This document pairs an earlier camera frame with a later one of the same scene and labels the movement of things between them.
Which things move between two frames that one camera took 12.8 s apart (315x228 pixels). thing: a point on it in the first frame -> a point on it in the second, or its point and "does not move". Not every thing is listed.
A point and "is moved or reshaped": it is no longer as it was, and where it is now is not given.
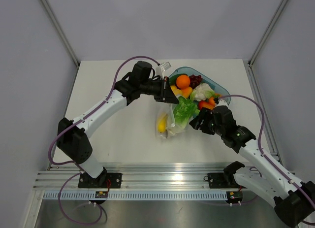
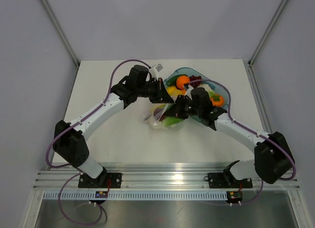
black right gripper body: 208,125 -> 185,108
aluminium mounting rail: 136,176 does not move
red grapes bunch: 195,81 does not move
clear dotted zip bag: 166,127 is moved or reshaped
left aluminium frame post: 58,27 does not move
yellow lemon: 162,122 -> 156,106
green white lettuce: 183,111 is moved or reshaped
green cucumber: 173,79 does not move
